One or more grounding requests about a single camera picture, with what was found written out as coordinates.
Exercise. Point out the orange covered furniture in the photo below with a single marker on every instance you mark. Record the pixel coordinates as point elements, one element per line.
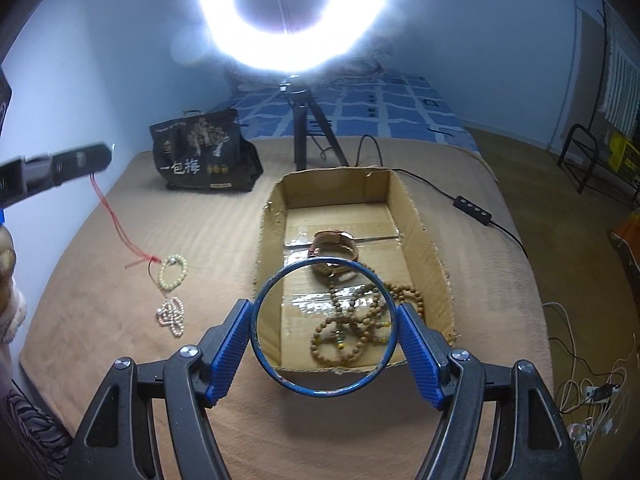
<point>625,239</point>

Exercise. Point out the white knitted garment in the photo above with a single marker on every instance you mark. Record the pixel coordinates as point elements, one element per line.
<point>620,102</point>

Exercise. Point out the cardboard box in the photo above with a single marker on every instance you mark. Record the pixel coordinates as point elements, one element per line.
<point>309,324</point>

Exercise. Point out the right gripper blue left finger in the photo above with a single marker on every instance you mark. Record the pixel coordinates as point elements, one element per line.
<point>116,438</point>

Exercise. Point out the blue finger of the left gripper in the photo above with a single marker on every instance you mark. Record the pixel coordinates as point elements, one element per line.
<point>80,162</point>

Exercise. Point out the blue patterned bedsheet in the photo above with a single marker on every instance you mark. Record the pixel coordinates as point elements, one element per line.
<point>390,105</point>

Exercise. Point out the yellow box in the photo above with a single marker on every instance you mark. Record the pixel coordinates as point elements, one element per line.
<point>624,156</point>

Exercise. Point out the black clothes rack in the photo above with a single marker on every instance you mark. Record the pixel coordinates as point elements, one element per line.
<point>599,149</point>

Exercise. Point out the black tripod stand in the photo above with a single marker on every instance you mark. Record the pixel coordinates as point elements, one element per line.
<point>309,121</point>

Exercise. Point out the black snack bag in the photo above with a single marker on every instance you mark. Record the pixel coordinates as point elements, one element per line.
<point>205,152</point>

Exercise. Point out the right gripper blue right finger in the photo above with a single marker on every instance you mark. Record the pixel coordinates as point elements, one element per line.
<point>528,437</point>

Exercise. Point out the white ring light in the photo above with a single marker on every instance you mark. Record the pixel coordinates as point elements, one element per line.
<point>288,36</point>

